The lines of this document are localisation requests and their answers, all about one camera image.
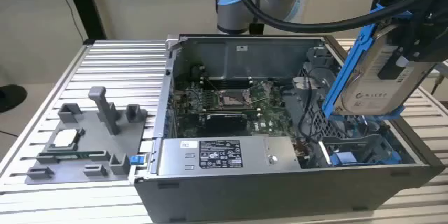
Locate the hard disk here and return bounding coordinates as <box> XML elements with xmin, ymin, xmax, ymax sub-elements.
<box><xmin>331</xmin><ymin>142</ymin><xmax>403</xmax><ymax>167</ymax></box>
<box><xmin>320</xmin><ymin>3</ymin><xmax>440</xmax><ymax>123</ymax></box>

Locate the grey perforated disk bay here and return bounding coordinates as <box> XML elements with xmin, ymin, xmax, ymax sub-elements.
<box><xmin>283</xmin><ymin>47</ymin><xmax>385</xmax><ymax>143</ymax></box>

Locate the metal socket cover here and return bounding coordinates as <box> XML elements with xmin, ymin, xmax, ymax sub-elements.
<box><xmin>247</xmin><ymin>83</ymin><xmax>273</xmax><ymax>104</ymax></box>

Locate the green motherboard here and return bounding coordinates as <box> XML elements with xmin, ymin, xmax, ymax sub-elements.
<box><xmin>173</xmin><ymin>77</ymin><xmax>295</xmax><ymax>140</ymax></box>

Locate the CPU socket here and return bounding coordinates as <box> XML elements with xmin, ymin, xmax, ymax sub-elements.
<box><xmin>216</xmin><ymin>90</ymin><xmax>251</xmax><ymax>109</ymax></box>

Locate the black graphics card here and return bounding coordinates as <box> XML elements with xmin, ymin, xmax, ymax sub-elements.
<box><xmin>204</xmin><ymin>113</ymin><xmax>248</xmax><ymax>132</ymax></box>

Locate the open dark grey PC case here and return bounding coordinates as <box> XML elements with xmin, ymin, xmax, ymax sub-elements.
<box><xmin>133</xmin><ymin>34</ymin><xmax>447</xmax><ymax>223</ymax></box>

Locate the silver power supply unit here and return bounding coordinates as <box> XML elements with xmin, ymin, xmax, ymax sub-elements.
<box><xmin>157</xmin><ymin>136</ymin><xmax>301</xmax><ymax>176</ymax></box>

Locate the blue case latch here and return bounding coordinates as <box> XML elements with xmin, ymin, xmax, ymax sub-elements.
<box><xmin>128</xmin><ymin>155</ymin><xmax>147</xmax><ymax>166</ymax></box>

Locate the grey plastic parts rack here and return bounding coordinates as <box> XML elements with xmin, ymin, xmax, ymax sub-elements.
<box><xmin>24</xmin><ymin>86</ymin><xmax>148</xmax><ymax>185</ymax></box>

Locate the green RAM stick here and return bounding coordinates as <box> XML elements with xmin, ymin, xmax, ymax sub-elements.
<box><xmin>40</xmin><ymin>151</ymin><xmax>105</xmax><ymax>158</ymax></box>

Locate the silver CPU chip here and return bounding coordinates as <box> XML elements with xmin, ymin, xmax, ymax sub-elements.
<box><xmin>51</xmin><ymin>130</ymin><xmax>79</xmax><ymax>148</ymax></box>

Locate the black round base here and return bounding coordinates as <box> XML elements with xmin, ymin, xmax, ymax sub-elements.
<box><xmin>0</xmin><ymin>84</ymin><xmax>28</xmax><ymax>113</ymax></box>

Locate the long black robot cable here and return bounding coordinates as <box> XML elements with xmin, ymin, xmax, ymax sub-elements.
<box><xmin>227</xmin><ymin>0</ymin><xmax>448</xmax><ymax>33</ymax></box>

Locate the black cable clamp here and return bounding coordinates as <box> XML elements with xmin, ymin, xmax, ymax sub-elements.
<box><xmin>248</xmin><ymin>22</ymin><xmax>265</xmax><ymax>35</ymax></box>

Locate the black case wire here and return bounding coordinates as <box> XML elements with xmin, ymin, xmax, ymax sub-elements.
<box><xmin>297</xmin><ymin>77</ymin><xmax>317</xmax><ymax>142</ymax></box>

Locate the red wire bundle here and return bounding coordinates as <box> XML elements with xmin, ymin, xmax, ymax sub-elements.
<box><xmin>293</xmin><ymin>141</ymin><xmax>311</xmax><ymax>159</ymax></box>

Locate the black metal frame post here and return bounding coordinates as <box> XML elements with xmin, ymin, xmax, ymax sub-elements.
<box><xmin>61</xmin><ymin>0</ymin><xmax>108</xmax><ymax>40</ymax></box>

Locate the thin black wall cable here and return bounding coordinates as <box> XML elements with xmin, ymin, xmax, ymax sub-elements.
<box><xmin>52</xmin><ymin>0</ymin><xmax>85</xmax><ymax>41</ymax></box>

